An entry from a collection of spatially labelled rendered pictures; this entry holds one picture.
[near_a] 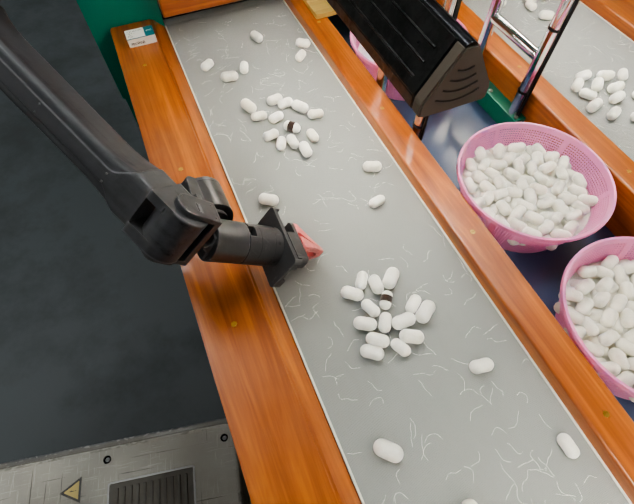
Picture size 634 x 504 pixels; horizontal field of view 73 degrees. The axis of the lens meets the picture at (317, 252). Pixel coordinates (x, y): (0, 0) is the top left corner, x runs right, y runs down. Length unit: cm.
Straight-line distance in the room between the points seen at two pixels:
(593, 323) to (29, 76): 80
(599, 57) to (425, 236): 66
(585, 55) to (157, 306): 139
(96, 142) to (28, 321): 124
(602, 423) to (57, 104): 75
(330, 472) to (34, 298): 137
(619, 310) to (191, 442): 76
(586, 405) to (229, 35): 100
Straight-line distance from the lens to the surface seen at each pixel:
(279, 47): 108
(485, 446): 64
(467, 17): 118
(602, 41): 128
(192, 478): 89
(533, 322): 69
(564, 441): 66
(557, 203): 86
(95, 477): 95
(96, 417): 151
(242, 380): 60
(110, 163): 53
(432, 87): 44
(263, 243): 57
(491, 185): 83
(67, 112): 57
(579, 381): 68
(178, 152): 83
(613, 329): 78
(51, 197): 199
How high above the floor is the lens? 134
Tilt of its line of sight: 59 degrees down
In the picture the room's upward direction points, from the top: straight up
